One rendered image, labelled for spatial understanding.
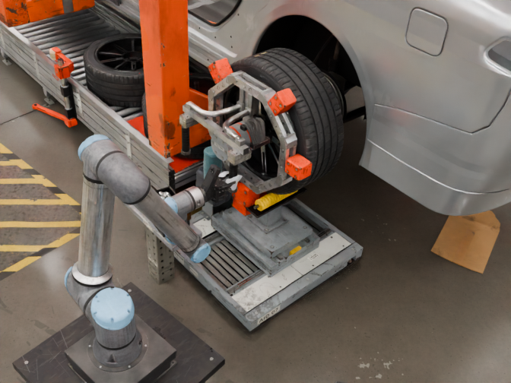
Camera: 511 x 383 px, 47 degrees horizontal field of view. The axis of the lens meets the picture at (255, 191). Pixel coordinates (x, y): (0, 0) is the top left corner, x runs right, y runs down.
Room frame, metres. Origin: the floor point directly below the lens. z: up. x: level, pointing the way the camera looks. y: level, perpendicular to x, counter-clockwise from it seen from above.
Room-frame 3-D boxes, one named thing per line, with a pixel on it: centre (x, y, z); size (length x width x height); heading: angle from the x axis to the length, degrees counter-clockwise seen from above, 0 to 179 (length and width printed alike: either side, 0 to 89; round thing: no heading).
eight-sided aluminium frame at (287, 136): (2.24, 0.05, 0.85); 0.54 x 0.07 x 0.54; 44
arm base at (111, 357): (1.37, 0.49, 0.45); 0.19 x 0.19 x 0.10
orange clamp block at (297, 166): (2.02, -0.17, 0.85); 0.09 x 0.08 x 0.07; 44
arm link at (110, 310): (1.37, 0.50, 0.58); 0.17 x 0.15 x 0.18; 42
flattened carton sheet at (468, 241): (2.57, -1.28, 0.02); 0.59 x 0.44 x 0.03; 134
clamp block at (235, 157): (1.97, 0.08, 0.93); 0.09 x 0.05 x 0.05; 134
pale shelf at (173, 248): (2.09, 0.44, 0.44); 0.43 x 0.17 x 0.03; 44
